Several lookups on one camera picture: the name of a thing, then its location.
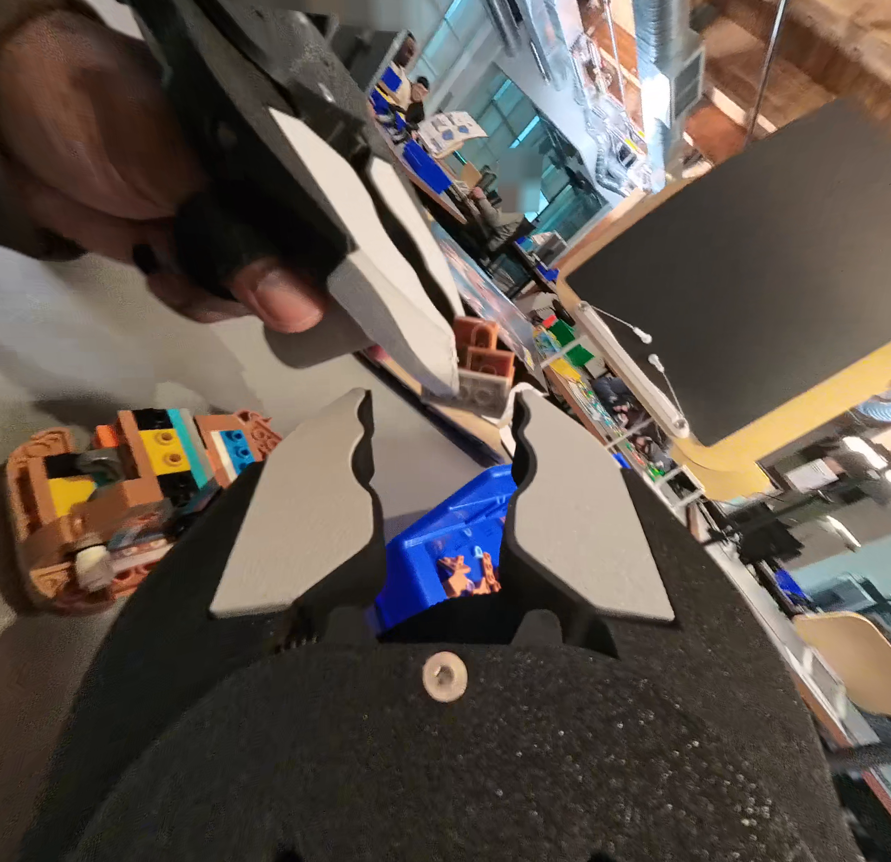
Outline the blue plastic bin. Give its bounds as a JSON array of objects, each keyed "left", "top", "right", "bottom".
[{"left": 369, "top": 466, "right": 527, "bottom": 635}]

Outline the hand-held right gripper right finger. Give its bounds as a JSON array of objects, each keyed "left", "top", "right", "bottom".
[{"left": 504, "top": 389, "right": 679, "bottom": 648}]

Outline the white metal stand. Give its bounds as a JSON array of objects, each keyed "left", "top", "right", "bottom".
[{"left": 575, "top": 301, "right": 693, "bottom": 441}]

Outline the person's left hand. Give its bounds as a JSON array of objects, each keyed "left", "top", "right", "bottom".
[{"left": 0, "top": 6, "right": 335, "bottom": 338}]

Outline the pile of brown toy bricks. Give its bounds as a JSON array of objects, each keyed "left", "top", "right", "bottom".
[{"left": 438, "top": 549, "right": 505, "bottom": 598}]

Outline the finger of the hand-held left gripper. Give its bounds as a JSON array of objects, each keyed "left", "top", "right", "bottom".
[
  {"left": 265, "top": 106, "right": 463, "bottom": 398},
  {"left": 362, "top": 159, "right": 467, "bottom": 323}
]

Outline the colourful toy brick model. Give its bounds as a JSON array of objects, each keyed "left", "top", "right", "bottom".
[{"left": 5, "top": 407, "right": 284, "bottom": 616}]

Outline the printed cardboard box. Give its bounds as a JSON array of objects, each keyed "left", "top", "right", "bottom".
[{"left": 355, "top": 236, "right": 558, "bottom": 466}]

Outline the brown and grey brick assembly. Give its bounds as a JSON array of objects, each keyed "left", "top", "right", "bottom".
[{"left": 450, "top": 315, "right": 517, "bottom": 417}]

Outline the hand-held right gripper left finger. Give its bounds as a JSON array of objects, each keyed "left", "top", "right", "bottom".
[{"left": 209, "top": 389, "right": 388, "bottom": 643}]

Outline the white display stand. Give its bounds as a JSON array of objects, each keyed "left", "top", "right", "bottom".
[{"left": 418, "top": 110, "right": 491, "bottom": 160}]

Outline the silver ventilation duct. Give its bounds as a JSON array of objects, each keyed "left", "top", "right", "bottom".
[{"left": 627, "top": 0, "right": 714, "bottom": 128}]

